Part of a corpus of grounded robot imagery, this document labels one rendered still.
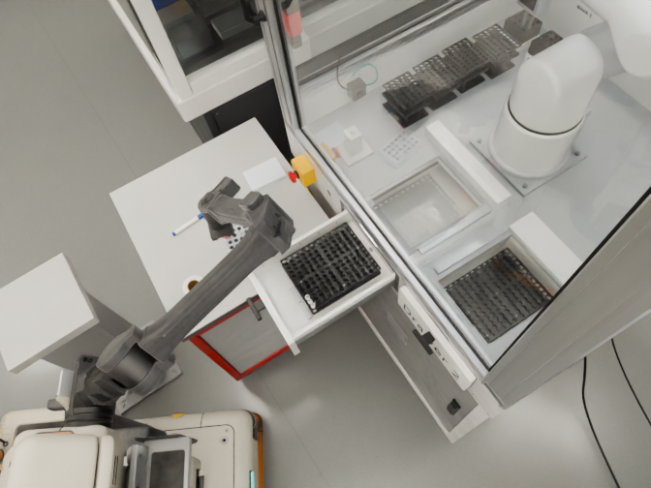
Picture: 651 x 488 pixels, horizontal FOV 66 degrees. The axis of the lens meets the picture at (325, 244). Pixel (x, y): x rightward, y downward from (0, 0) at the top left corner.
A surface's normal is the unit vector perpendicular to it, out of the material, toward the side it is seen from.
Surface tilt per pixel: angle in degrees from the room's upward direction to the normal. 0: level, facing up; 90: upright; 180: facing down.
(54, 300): 0
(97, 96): 0
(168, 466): 0
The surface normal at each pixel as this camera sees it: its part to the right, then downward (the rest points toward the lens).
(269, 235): 0.28, 0.31
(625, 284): -0.85, 0.50
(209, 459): -0.09, -0.45
